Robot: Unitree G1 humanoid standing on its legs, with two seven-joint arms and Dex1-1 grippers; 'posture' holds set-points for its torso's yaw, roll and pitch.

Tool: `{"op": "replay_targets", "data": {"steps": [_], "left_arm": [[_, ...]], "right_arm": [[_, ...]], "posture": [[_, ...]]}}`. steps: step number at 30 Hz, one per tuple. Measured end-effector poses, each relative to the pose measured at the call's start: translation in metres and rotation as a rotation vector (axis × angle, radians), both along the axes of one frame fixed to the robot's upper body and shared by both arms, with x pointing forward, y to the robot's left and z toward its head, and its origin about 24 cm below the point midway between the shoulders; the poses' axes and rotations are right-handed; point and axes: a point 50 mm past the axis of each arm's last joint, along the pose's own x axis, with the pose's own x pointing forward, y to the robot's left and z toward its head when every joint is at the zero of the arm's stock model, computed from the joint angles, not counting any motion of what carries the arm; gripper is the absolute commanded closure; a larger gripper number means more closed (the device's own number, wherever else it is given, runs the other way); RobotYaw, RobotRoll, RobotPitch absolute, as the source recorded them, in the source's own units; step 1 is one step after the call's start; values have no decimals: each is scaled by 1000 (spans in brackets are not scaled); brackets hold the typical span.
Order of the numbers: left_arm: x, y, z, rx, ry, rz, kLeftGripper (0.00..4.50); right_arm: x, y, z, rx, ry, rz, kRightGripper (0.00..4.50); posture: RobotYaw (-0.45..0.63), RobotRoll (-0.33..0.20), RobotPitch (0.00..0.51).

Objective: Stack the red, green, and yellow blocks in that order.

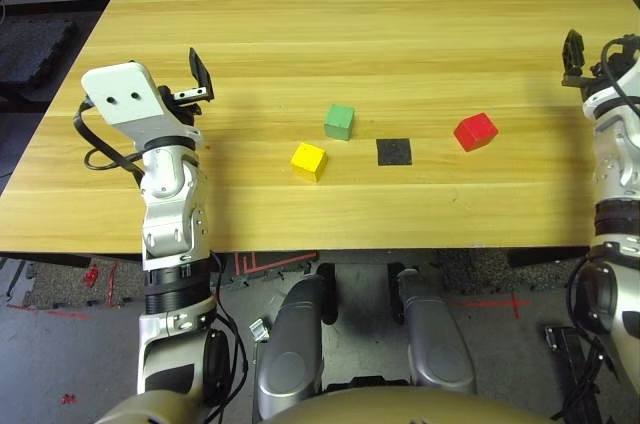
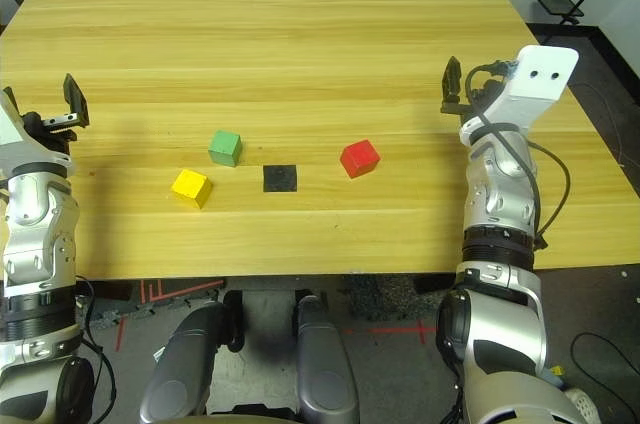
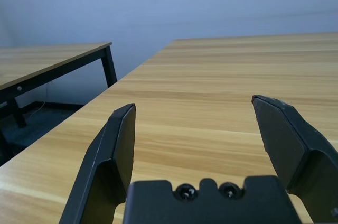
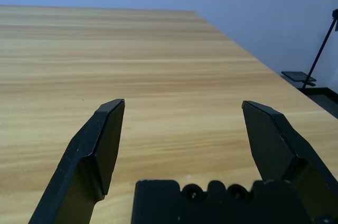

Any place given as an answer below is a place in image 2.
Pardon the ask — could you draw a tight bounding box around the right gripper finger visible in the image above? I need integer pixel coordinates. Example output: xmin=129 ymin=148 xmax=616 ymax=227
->
xmin=441 ymin=56 xmax=464 ymax=105

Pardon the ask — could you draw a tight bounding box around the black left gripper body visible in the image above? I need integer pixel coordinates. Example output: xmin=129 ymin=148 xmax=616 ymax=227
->
xmin=22 ymin=112 xmax=80 ymax=158

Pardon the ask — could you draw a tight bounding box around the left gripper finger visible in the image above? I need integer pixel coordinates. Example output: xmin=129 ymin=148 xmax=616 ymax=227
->
xmin=63 ymin=72 xmax=91 ymax=128

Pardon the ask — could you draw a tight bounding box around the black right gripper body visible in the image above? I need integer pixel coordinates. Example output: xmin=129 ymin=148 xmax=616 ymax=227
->
xmin=439 ymin=71 xmax=506 ymax=118

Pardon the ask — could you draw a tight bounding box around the red wooden block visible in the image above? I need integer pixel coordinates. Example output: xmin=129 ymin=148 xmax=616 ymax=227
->
xmin=339 ymin=139 xmax=382 ymax=179

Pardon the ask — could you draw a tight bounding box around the yellow wooden block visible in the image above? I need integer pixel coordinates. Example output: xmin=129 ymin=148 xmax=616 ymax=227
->
xmin=170 ymin=168 xmax=214 ymax=210

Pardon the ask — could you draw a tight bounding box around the green wooden block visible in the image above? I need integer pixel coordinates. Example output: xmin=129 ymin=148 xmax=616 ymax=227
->
xmin=207 ymin=130 xmax=243 ymax=167

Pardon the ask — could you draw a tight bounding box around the grey speckled foam mat piece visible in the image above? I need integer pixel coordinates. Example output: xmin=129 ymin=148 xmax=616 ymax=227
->
xmin=82 ymin=293 xmax=151 ymax=330

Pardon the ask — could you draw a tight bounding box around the black square marker patch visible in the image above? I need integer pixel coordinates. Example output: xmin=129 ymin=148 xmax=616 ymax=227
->
xmin=262 ymin=164 xmax=299 ymax=193

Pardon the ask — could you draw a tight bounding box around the dark speckled foam mat piece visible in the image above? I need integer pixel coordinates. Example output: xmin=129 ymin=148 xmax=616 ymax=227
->
xmin=344 ymin=273 xmax=441 ymax=320

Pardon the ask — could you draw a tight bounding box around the grey left robot leg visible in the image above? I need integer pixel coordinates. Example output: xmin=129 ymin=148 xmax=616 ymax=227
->
xmin=138 ymin=301 xmax=236 ymax=424

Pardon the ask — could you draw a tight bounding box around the grey robot leg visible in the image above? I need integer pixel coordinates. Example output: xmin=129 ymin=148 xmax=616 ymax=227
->
xmin=138 ymin=301 xmax=236 ymax=424
xmin=292 ymin=293 xmax=360 ymax=424

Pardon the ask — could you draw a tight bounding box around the grey right robot leg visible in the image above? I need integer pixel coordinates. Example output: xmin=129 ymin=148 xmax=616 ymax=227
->
xmin=292 ymin=293 xmax=360 ymax=424

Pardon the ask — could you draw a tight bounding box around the white mesh shoe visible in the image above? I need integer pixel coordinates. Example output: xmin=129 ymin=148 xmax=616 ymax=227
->
xmin=564 ymin=386 xmax=601 ymax=424

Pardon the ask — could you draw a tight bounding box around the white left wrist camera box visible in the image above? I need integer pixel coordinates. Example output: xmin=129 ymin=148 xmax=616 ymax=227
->
xmin=0 ymin=87 xmax=26 ymax=148

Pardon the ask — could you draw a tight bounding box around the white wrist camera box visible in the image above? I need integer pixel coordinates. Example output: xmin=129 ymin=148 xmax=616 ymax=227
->
xmin=458 ymin=45 xmax=580 ymax=145
xmin=0 ymin=87 xmax=26 ymax=148

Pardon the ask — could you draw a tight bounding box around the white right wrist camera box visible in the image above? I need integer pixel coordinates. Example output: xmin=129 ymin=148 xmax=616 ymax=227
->
xmin=458 ymin=45 xmax=580 ymax=145

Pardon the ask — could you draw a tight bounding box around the thick black right camera cable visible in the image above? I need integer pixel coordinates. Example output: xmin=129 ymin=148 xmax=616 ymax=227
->
xmin=463 ymin=59 xmax=572 ymax=251

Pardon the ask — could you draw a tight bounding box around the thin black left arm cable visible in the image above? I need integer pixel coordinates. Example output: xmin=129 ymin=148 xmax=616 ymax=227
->
xmin=74 ymin=276 xmax=116 ymax=424

